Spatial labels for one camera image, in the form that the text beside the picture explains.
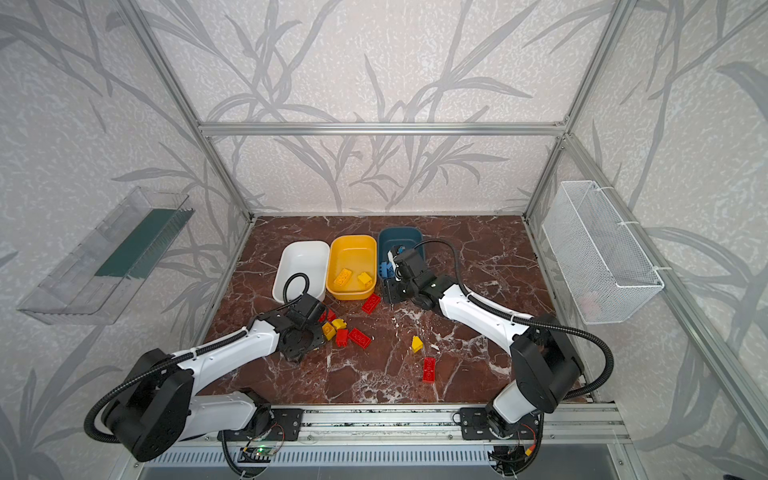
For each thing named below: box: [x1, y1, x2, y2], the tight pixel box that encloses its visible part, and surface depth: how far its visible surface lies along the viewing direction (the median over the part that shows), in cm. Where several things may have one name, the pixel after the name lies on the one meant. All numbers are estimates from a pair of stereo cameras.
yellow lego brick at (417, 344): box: [411, 335, 424, 353], surface depth 88 cm
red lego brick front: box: [422, 357, 437, 384], surface depth 83 cm
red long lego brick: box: [348, 327, 372, 349], surface depth 89 cm
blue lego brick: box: [379, 262, 395, 278], surface depth 101 cm
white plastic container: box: [272, 240, 330, 304], surface depth 106 cm
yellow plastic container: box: [326, 234, 377, 301], surface depth 104 cm
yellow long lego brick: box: [333, 268, 352, 287], surface depth 103 cm
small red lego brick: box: [336, 329, 349, 348], surface depth 88 cm
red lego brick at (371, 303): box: [361, 293, 382, 315], surface depth 96 cm
